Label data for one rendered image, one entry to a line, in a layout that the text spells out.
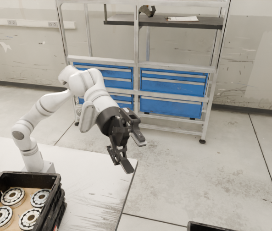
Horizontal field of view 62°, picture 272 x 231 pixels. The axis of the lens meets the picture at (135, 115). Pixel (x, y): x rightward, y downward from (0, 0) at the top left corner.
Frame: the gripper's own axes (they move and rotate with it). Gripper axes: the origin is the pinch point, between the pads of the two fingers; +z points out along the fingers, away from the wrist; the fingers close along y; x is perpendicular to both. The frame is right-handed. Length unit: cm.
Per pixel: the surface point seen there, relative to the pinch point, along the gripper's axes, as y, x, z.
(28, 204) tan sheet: 71, 13, -38
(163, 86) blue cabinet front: 72, -143, -134
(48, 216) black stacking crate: 64, 7, -25
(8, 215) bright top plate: 69, 22, -34
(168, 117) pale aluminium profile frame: 106, -155, -119
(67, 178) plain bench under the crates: 83, -12, -54
